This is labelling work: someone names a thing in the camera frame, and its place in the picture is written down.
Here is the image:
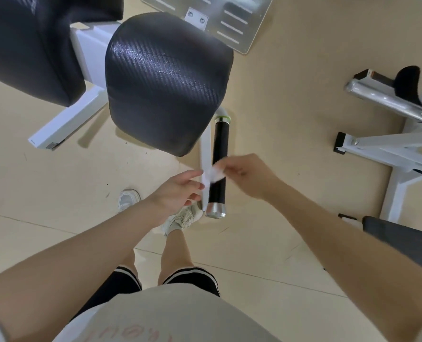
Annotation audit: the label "person's right hand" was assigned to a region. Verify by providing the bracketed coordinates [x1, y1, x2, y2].
[221, 154, 287, 203]

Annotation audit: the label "person's left hand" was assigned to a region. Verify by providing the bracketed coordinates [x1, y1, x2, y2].
[148, 170, 205, 225]

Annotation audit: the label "white cleaning wipe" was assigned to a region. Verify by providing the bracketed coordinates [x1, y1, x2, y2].
[200, 161, 229, 185]

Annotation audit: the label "black grip bar silver cap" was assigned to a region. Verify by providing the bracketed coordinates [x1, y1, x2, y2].
[205, 115, 232, 219]

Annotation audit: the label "black cushion with small dents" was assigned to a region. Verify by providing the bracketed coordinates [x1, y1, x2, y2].
[105, 12, 234, 157]

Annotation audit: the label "perforated metal footplate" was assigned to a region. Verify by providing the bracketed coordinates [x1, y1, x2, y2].
[139, 0, 275, 55]

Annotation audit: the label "white machine frame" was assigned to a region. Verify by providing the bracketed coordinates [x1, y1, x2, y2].
[0, 0, 275, 219]

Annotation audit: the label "black textured cushion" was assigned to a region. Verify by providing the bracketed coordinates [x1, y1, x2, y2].
[0, 0, 125, 108]

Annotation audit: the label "person's left forearm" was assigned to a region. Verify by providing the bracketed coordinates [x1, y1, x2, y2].
[0, 201, 165, 342]

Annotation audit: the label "person's right forearm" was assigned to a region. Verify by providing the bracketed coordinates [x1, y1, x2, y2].
[266, 181, 422, 342]

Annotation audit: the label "person's right beige sneaker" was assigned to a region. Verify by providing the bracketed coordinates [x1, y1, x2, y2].
[162, 204, 203, 236]

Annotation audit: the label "person's beige sneaker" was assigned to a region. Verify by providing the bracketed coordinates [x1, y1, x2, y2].
[162, 204, 203, 236]
[117, 188, 142, 213]

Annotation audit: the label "person's left beige sneaker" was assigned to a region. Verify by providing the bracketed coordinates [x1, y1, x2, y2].
[117, 188, 142, 213]

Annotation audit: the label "person's right leg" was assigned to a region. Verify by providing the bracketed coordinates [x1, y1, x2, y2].
[157, 229, 194, 285]

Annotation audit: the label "person's leg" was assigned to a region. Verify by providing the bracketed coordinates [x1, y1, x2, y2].
[124, 251, 141, 278]
[157, 229, 194, 285]

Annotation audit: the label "person's left leg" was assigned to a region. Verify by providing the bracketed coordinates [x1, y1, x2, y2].
[124, 251, 141, 278]

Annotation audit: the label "person's black striped shorts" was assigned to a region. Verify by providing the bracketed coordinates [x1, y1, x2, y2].
[70, 266, 221, 321]

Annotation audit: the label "person's grey white shirt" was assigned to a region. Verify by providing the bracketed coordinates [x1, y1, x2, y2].
[0, 283, 422, 342]

